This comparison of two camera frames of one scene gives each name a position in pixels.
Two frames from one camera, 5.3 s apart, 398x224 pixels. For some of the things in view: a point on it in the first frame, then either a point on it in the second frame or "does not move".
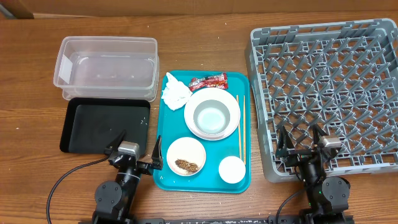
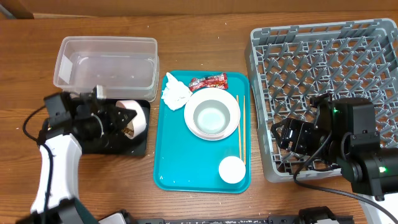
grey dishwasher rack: (343, 76) does not move
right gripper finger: (285, 142) -> (273, 127)
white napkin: (176, 94) does not move
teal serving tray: (204, 129) does not move
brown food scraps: (187, 167) -> (127, 130)
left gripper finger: (157, 157) -> (120, 117)
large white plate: (212, 94) does not move
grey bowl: (211, 117) does not move
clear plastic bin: (107, 67) does not move
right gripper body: (298, 155) -> (306, 139)
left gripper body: (142, 168) -> (99, 122)
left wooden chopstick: (239, 132) does not move
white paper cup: (232, 169) does not move
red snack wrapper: (217, 80) does not move
